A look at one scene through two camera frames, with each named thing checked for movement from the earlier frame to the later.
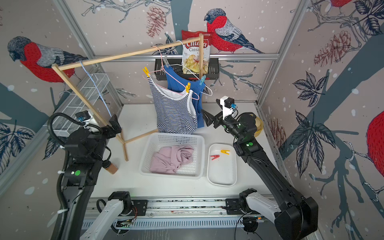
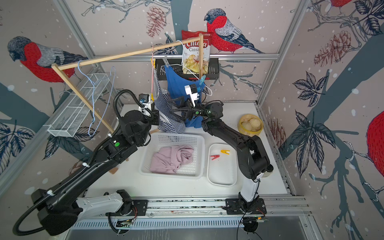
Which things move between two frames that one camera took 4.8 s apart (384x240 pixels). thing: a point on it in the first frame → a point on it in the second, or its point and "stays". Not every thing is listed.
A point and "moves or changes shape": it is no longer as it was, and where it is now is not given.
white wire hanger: x=182 y=64 stays
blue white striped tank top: x=174 y=110 moves or changes shape
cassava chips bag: x=190 y=63 stays
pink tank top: x=168 y=159 stays
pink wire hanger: x=170 y=75 → x=152 y=71
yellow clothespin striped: x=146 y=71 → x=154 y=62
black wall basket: x=176 y=64 stays
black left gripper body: x=107 y=132 → x=155 y=119
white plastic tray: x=222 y=165 stays
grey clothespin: x=166 y=61 stays
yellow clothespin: x=224 y=151 stays
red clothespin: x=215 y=157 stays
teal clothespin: x=202 y=80 stays
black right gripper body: x=218 y=121 → x=201 y=111
